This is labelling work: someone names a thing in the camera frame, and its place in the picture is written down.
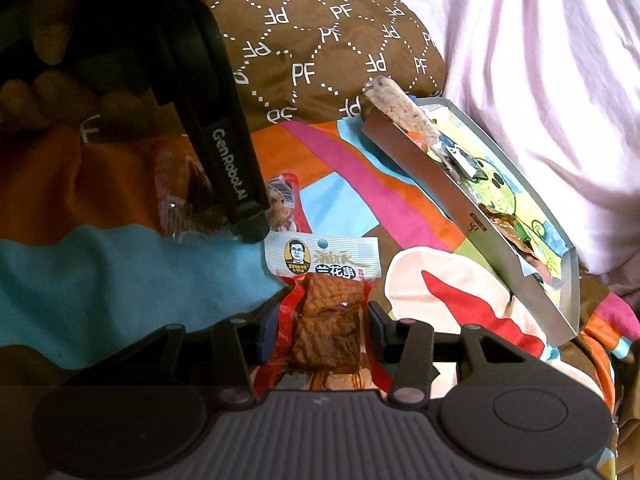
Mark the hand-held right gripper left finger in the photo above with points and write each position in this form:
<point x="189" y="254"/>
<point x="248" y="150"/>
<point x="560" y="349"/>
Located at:
<point x="265" y="335"/>

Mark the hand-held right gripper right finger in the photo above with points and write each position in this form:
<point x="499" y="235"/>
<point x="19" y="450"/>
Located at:
<point x="382" y="332"/>

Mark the white and red tofu packet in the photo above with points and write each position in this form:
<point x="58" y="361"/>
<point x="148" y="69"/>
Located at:
<point x="325" y="320"/>

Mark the red clear snack packet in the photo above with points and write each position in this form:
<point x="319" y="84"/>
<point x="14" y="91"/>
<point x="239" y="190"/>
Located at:
<point x="282" y="205"/>

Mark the grey shallow cardboard box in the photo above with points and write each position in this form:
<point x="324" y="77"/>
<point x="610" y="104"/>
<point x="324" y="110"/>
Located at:
<point x="450" y="195"/>

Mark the beige rice cracker packet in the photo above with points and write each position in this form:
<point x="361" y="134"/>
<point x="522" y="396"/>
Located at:
<point x="395" y="105"/>

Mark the small silver snack packet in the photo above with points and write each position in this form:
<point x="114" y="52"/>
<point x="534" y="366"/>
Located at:
<point x="457" y="157"/>

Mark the orange sausage stick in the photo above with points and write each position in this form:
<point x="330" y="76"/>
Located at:
<point x="417" y="142"/>

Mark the person's left hand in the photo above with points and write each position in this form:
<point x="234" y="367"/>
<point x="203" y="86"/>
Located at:
<point x="75" y="97"/>

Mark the colourful cartoon printed blanket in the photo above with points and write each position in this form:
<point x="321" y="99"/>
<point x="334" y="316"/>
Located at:
<point x="75" y="270"/>

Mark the crayon dinosaur drawing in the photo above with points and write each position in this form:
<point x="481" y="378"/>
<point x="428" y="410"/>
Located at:
<point x="500" y="185"/>

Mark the pink shirt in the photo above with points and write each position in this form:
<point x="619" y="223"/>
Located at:
<point x="540" y="85"/>

